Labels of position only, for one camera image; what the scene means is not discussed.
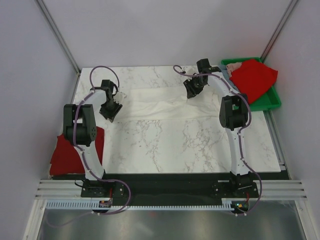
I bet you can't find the white slotted cable duct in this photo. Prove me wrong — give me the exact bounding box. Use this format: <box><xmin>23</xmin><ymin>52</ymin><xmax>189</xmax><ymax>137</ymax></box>
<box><xmin>45</xmin><ymin>199</ymin><xmax>241</xmax><ymax>211</ymax></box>

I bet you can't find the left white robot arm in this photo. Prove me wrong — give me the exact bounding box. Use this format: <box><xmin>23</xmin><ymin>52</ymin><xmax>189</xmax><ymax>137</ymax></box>
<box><xmin>62</xmin><ymin>79</ymin><xmax>123</xmax><ymax>197</ymax></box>

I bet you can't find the light blue t shirt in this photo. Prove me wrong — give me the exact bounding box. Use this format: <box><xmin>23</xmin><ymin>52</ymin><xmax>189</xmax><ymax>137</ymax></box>
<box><xmin>218</xmin><ymin>64</ymin><xmax>238</xmax><ymax>91</ymax></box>

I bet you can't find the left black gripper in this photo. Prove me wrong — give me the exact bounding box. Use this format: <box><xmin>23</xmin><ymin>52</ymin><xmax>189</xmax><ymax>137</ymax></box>
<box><xmin>99</xmin><ymin>98</ymin><xmax>123</xmax><ymax>123</ymax></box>

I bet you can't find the aluminium frame rail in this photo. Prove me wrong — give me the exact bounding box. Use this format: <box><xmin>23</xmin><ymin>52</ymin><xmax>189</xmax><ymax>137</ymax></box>
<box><xmin>35</xmin><ymin>180</ymin><xmax>307</xmax><ymax>200</ymax></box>

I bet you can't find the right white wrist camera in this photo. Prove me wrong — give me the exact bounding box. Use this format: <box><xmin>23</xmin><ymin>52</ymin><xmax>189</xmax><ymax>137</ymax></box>
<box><xmin>178</xmin><ymin>66</ymin><xmax>198</xmax><ymax>79</ymax></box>

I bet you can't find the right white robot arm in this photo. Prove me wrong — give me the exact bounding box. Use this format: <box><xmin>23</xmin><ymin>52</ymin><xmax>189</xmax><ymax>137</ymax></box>
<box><xmin>183</xmin><ymin>58</ymin><xmax>252</xmax><ymax>176</ymax></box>

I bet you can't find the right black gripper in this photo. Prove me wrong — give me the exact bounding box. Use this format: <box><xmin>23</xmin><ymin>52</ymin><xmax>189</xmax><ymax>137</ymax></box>
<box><xmin>182</xmin><ymin>75</ymin><xmax>206</xmax><ymax>99</ymax></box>

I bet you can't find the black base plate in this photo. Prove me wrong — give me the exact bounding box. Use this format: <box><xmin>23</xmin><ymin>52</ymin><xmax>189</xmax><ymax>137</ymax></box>
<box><xmin>84</xmin><ymin>172</ymin><xmax>259</xmax><ymax>199</ymax></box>

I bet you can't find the folded red t shirt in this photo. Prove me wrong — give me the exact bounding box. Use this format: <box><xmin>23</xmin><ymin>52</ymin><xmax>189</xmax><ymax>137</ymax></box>
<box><xmin>49</xmin><ymin>127</ymin><xmax>105</xmax><ymax>176</ymax></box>

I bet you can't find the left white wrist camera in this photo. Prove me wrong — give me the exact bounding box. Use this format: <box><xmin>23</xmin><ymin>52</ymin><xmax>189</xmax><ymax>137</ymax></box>
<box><xmin>113</xmin><ymin>91</ymin><xmax>128</xmax><ymax>104</ymax></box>

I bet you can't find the red t shirt in bin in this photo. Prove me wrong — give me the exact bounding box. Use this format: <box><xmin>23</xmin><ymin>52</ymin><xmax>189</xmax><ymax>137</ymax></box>
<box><xmin>229</xmin><ymin>59</ymin><xmax>278</xmax><ymax>104</ymax></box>

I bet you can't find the green plastic bin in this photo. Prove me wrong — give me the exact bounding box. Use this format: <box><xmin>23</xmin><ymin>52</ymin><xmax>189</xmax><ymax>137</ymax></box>
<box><xmin>221</xmin><ymin>57</ymin><xmax>281</xmax><ymax>112</ymax></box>

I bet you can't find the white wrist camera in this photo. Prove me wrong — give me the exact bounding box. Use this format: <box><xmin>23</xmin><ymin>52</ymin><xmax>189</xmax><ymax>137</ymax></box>
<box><xmin>113</xmin><ymin>91</ymin><xmax>128</xmax><ymax>104</ymax></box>
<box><xmin>178</xmin><ymin>66</ymin><xmax>198</xmax><ymax>79</ymax></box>

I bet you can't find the white t shirt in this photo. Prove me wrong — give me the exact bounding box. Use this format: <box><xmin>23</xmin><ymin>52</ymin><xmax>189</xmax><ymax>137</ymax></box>
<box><xmin>115</xmin><ymin>86</ymin><xmax>220</xmax><ymax>122</ymax></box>

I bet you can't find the pink t shirt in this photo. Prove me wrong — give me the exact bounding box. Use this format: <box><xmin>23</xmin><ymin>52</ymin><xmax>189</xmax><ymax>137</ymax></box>
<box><xmin>226</xmin><ymin>62</ymin><xmax>242</xmax><ymax>76</ymax></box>

